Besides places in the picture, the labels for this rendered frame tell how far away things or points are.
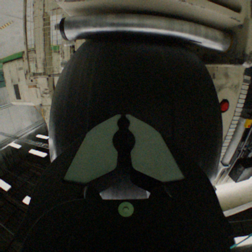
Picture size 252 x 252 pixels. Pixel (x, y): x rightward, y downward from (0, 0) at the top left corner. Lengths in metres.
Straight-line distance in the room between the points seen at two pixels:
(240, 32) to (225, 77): 0.15
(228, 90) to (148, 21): 0.31
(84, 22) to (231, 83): 0.41
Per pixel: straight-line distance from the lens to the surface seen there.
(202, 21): 0.32
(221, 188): 1.03
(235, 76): 0.45
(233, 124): 0.53
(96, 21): 0.24
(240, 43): 0.32
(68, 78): 0.18
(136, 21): 0.24
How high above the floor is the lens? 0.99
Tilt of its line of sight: 25 degrees up
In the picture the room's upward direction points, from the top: 179 degrees counter-clockwise
